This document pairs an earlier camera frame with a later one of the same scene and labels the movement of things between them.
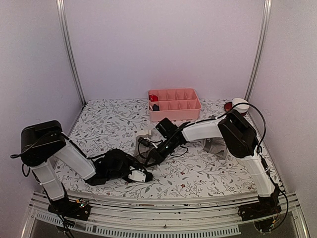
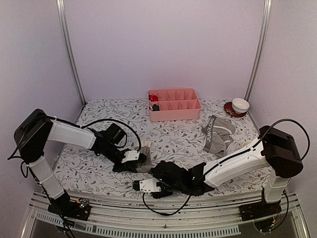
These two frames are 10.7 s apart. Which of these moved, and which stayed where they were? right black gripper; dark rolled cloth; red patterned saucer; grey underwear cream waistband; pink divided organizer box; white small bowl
Moved: grey underwear cream waistband; right black gripper
Stayed: red patterned saucer; white small bowl; pink divided organizer box; dark rolled cloth
